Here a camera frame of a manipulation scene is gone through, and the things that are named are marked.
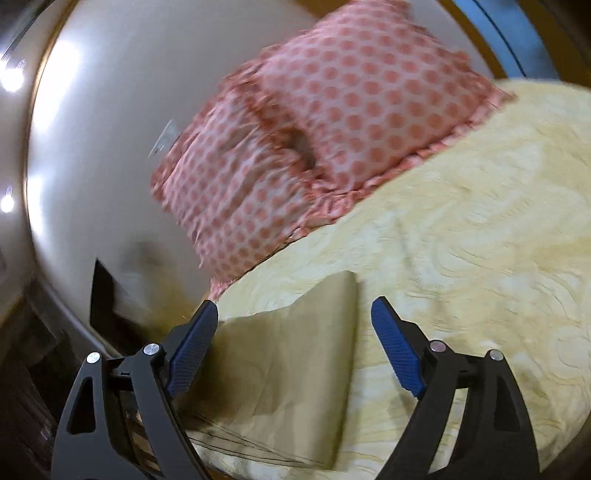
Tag black television screen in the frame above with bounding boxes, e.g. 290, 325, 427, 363
88, 257, 187, 358

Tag khaki pants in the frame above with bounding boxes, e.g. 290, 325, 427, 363
177, 271, 358, 469

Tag right polka dot pillow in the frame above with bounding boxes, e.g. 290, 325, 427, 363
256, 1, 511, 220

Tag left polka dot pillow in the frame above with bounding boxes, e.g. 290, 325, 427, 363
151, 80, 332, 300

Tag yellow patterned bedsheet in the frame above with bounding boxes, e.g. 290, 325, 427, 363
200, 80, 590, 479

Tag polka dot pillow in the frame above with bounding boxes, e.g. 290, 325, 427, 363
151, 80, 332, 300
256, 1, 511, 220

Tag wooden framed window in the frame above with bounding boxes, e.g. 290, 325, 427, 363
440, 1, 590, 87

